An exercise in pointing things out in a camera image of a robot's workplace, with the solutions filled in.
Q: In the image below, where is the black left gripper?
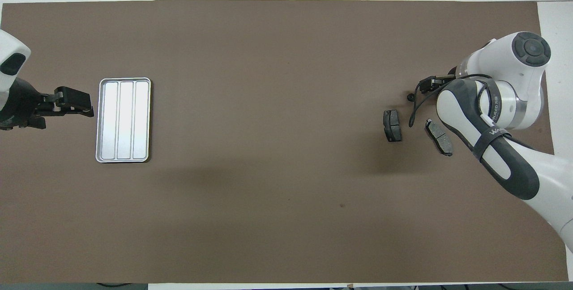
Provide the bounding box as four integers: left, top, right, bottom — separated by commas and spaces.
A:
0, 77, 94, 130

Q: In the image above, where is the brown table mat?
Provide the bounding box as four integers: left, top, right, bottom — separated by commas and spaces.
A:
0, 0, 569, 284

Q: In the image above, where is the long dark brake pad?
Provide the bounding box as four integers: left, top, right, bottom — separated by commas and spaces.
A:
425, 119, 454, 157

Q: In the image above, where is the short dark brake pad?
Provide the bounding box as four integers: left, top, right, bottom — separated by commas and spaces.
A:
383, 110, 402, 143

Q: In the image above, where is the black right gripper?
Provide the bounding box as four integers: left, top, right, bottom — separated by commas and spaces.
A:
419, 70, 458, 93

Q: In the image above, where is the silver metal compartment tray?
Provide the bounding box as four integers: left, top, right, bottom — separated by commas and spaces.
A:
95, 77, 152, 163

